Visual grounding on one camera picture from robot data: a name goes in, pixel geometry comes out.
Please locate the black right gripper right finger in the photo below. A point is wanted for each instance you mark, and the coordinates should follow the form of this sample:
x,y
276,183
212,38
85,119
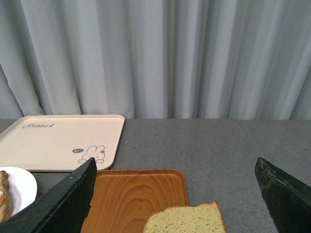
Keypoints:
x,y
287,199

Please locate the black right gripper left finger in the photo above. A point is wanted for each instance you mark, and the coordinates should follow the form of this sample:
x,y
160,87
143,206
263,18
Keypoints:
x,y
62,209

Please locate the white round plate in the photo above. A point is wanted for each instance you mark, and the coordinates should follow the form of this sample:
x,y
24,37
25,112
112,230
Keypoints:
x,y
22,188

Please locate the bread slice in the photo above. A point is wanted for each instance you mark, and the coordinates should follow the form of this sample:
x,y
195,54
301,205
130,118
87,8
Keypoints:
x,y
204,218
6,206

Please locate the brown wooden tray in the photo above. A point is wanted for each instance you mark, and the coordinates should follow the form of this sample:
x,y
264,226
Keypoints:
x,y
124,199

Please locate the pink rabbit tray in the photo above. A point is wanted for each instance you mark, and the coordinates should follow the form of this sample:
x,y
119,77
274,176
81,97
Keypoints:
x,y
61,143

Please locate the grey curtain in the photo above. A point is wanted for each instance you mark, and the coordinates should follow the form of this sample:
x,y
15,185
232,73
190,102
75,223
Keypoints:
x,y
244,59

